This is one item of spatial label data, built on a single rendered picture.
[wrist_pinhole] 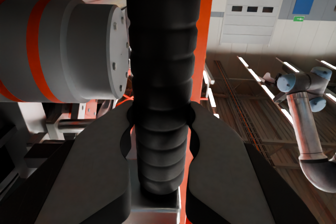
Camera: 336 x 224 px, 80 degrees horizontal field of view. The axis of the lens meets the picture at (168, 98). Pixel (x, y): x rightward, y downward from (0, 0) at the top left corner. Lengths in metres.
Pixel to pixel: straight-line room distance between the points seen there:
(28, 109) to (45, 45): 0.15
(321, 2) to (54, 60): 15.55
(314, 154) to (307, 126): 0.11
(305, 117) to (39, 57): 0.91
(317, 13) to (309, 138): 14.84
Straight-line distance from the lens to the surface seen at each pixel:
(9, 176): 0.51
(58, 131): 0.43
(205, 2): 0.72
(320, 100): 1.10
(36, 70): 0.27
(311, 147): 0.98
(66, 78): 0.26
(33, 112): 0.40
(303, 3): 15.09
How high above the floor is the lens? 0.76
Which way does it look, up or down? 29 degrees up
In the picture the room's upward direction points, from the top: 178 degrees counter-clockwise
